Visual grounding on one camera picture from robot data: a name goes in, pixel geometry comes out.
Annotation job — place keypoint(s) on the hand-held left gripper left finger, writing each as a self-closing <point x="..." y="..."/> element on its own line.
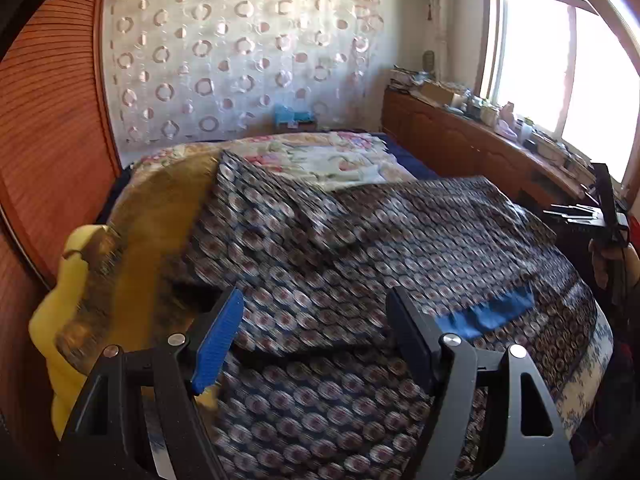
<point x="217" y="342"/>

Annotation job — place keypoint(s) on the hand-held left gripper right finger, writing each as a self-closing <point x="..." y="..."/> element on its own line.
<point x="415" y="347"/>

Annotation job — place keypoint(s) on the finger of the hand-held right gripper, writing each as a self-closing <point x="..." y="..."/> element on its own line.
<point x="575" y="214"/>

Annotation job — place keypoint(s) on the navy circle-patterned shirt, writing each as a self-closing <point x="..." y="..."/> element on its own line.
<point x="360" y="260"/>

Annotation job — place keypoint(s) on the person's right hand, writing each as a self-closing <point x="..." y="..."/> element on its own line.
<point x="602" y="262"/>

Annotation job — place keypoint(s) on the pink plastic bag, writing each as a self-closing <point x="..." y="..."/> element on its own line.
<point x="506" y="122"/>

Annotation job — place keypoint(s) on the golden brown blanket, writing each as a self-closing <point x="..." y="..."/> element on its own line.
<point x="150" y="240"/>

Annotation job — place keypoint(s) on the wooden side cabinet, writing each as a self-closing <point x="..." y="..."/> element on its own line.
<point x="465" y="145"/>

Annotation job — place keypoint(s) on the window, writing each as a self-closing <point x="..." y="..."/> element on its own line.
<point x="540" y="60"/>

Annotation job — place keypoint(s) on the yellow pillow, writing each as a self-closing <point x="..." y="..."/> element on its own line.
<point x="50" y="325"/>

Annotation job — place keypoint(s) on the blue and white floral sheet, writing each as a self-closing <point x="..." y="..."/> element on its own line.
<point x="587" y="385"/>

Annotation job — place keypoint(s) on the navy blanket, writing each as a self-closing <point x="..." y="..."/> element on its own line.
<point x="410" y="157"/>

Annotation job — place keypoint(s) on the cardboard box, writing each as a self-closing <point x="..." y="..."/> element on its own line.
<point x="442" y="94"/>

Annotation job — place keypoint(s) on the floral quilt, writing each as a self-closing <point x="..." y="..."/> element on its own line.
<point x="310" y="157"/>

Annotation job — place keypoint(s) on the blue plastic box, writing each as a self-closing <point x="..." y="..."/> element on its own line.
<point x="292" y="119"/>

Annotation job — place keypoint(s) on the white window curtain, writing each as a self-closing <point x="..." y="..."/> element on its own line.
<point x="437" y="15"/>

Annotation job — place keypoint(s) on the wooden slatted wardrobe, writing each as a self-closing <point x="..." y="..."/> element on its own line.
<point x="55" y="135"/>

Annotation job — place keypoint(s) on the sheer circle-print curtain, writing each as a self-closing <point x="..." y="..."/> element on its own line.
<point x="240" y="55"/>

